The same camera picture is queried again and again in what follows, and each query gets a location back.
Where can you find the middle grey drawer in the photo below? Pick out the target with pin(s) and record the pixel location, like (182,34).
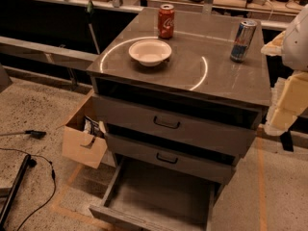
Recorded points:
(178,161)

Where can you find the red coke can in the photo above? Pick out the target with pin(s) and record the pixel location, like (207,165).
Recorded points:
(166,21)

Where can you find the black handled tool on floor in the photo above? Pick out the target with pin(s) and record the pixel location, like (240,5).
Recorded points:
(32,133)

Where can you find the green handled stick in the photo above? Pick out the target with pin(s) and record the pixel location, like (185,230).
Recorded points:
(89,14)

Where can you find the silver blue energy drink can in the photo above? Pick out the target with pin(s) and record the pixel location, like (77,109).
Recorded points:
(242,40)

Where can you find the black bar on floor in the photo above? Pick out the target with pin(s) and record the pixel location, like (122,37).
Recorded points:
(9,194)

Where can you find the white bowl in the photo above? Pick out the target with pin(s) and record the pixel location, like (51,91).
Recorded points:
(150,52)

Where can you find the open bottom grey drawer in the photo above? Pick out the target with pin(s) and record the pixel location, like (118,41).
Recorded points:
(145,197)

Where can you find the top grey drawer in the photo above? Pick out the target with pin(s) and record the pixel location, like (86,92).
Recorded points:
(214,136)

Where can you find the grey drawer cabinet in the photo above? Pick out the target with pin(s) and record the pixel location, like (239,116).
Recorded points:
(198,79)

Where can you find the cardboard box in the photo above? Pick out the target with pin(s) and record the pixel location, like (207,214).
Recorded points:
(78,145)

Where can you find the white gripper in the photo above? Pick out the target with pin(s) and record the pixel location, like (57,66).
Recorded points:
(296,45)

